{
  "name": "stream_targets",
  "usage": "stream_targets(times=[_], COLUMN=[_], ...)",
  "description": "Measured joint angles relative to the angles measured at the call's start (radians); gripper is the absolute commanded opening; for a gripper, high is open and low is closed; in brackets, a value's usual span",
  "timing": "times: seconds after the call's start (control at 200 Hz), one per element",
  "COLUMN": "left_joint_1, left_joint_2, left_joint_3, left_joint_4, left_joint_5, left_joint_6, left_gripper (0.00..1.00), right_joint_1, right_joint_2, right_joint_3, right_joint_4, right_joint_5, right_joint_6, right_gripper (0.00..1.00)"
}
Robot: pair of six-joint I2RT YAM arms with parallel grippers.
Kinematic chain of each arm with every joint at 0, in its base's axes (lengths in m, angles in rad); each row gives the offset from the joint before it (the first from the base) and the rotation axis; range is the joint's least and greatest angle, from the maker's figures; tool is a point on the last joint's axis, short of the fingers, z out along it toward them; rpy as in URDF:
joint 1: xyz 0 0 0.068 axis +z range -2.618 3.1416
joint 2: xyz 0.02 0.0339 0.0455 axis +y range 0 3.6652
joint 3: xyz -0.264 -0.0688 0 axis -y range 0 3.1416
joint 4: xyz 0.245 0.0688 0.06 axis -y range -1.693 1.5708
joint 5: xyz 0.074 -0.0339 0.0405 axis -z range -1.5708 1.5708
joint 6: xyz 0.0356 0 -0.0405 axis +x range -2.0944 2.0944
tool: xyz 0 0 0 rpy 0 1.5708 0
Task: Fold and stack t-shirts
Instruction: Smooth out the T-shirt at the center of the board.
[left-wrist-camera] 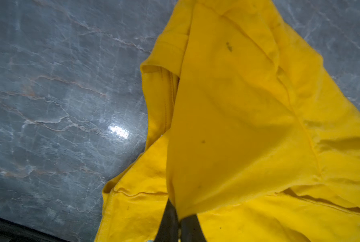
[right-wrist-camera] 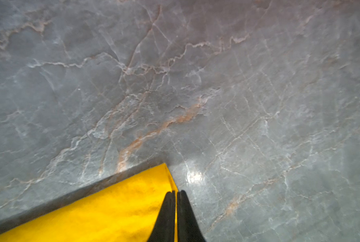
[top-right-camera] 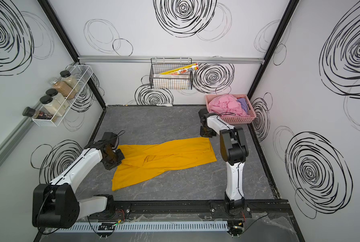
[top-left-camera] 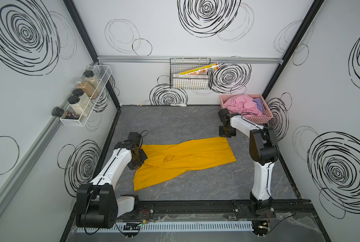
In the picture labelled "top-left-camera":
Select yellow t-shirt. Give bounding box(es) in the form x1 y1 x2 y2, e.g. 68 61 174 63
133 137 236 191

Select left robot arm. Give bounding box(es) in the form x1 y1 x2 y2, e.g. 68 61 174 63
76 132 148 229

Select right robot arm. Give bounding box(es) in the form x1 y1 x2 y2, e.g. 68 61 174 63
218 108 280 217

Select pink t-shirt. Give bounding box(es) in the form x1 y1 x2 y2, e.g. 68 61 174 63
223 94 263 117

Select pink plastic basket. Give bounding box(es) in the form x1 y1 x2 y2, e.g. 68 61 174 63
219 94 274 124

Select purple t-shirt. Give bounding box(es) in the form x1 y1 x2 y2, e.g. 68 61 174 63
253 98 264 114

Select yellow foil box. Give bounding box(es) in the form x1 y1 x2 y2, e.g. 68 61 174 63
179 63 219 75

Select white box in basket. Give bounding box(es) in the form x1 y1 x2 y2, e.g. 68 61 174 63
172 74 210 80

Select spice jar cream contents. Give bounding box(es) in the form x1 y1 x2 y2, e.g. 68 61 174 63
68 95 90 117

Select spice jar white contents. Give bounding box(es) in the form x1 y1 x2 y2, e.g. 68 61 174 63
72 88 92 109

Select spice jar brown contents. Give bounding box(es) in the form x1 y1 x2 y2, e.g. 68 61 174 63
76 70 100 100

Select small dark spice bottle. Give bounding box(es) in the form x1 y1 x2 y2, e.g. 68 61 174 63
51 107 80 120

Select black wire basket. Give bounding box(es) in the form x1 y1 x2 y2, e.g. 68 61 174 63
169 57 211 90

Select clear wall shelf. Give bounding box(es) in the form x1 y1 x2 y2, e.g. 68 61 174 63
60 65 112 132

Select grey slotted cable duct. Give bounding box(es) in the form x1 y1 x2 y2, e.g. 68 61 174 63
76 220 254 234

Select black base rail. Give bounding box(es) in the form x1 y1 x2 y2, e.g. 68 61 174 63
72 199 315 220

